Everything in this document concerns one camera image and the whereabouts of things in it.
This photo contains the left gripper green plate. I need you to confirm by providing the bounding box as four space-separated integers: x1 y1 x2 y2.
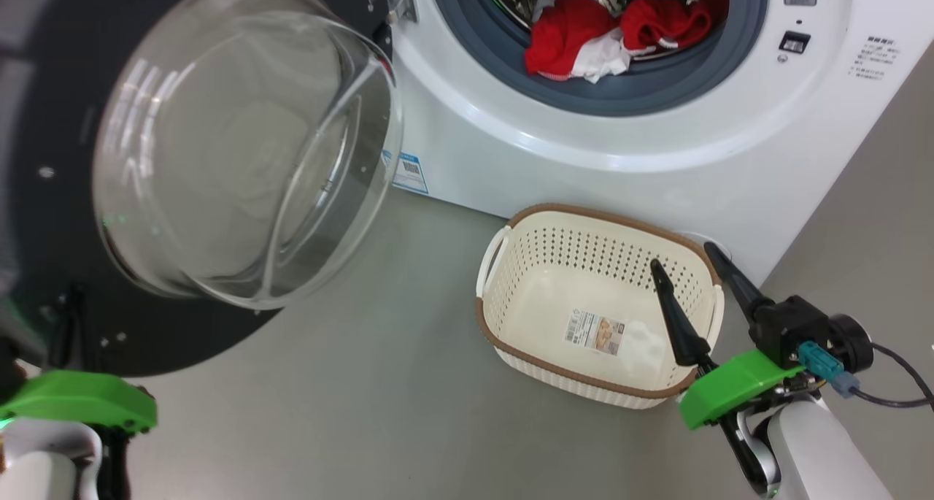
0 285 158 435

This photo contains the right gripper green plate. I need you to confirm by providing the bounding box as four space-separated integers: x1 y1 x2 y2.
649 242 829 431

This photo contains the round black glass washer door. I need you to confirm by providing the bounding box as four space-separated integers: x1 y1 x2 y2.
0 0 406 378

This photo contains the red and white garment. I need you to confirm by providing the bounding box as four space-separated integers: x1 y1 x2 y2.
620 0 730 59
524 0 632 85

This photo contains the printed product label sticker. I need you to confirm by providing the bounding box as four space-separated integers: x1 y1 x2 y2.
563 310 627 356

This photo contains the white front-load washing machine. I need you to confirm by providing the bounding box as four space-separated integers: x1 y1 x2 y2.
379 0 934 285

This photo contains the cream perforated laundry basket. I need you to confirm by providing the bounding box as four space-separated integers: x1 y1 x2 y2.
474 203 727 411

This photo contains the blue energy label sticker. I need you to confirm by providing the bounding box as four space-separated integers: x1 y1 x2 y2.
381 150 430 196

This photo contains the teal cable connector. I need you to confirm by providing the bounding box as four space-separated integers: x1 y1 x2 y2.
798 341 860 399

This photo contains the thin black cable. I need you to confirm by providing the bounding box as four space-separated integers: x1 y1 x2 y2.
850 389 934 412
868 342 934 406

